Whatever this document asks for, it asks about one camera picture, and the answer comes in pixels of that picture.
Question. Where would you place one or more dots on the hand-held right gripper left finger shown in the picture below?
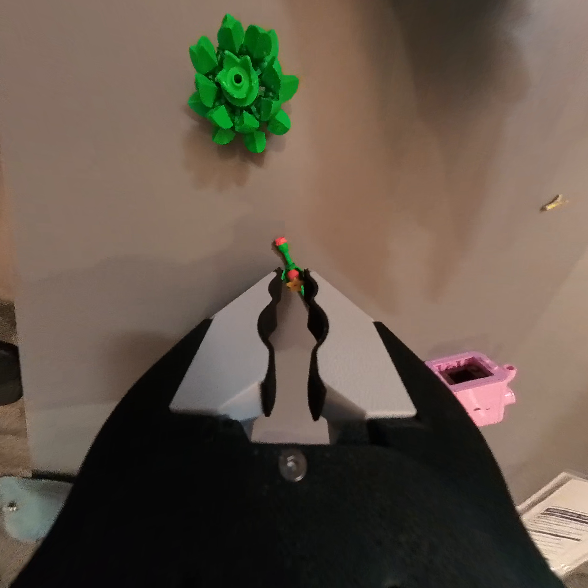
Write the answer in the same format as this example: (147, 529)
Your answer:
(225, 363)

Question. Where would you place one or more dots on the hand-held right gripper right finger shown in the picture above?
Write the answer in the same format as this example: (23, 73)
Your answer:
(363, 367)

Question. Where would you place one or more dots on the green toy stem red tip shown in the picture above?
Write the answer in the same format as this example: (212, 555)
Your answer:
(285, 255)

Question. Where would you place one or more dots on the pink toy block figure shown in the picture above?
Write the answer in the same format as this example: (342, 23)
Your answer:
(487, 395)

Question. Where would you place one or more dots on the dark rounded object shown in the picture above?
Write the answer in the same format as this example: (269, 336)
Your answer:
(9, 372)

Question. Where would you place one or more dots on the pale blue round object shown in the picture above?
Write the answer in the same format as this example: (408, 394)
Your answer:
(32, 505)

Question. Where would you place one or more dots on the small yellow toy piece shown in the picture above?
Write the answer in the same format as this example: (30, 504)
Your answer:
(553, 203)

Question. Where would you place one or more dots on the printed white paper sheets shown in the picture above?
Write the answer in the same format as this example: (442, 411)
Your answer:
(560, 528)

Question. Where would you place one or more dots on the green toy succulent plant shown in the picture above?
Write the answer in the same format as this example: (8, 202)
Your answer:
(239, 82)

